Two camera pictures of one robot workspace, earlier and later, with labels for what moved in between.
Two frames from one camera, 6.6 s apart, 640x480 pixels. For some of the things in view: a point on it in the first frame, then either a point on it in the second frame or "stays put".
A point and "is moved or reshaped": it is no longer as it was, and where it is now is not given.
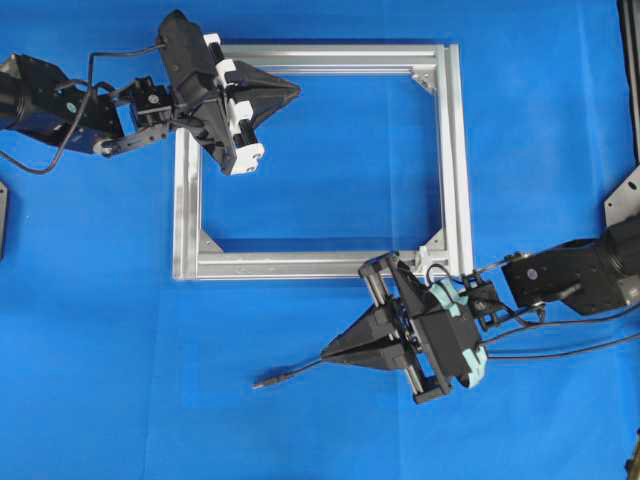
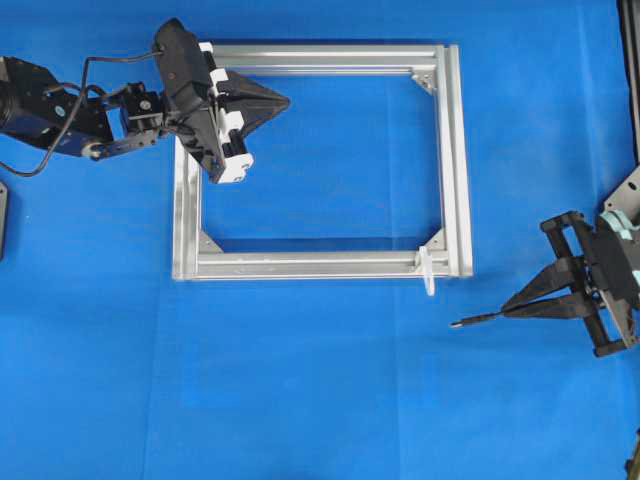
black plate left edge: (3, 217) stays put
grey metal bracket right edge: (625, 201) stays put
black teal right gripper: (431, 327) -> (612, 263)
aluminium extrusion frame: (197, 257) stays put
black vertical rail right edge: (629, 23) stays put
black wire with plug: (274, 377) is moved or reshaped
